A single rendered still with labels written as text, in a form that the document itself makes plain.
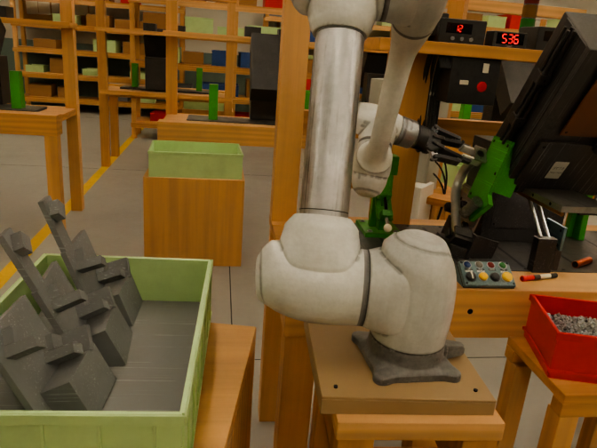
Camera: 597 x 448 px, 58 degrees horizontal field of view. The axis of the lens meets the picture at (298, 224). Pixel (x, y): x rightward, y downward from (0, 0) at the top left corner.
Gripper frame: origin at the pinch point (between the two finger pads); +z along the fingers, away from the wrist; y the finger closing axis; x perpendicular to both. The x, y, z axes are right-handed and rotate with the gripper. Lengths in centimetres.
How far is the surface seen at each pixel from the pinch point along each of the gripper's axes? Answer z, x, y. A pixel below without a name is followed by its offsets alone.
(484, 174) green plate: 4.3, -1.0, -6.5
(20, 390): -98, -22, -97
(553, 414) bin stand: 12, -14, -79
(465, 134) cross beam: 12.1, 20.6, 27.8
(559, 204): 16.7, -17.1, -21.7
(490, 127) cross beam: 20.3, 16.7, 31.7
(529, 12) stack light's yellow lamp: 13, -17, 56
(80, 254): -100, -1, -65
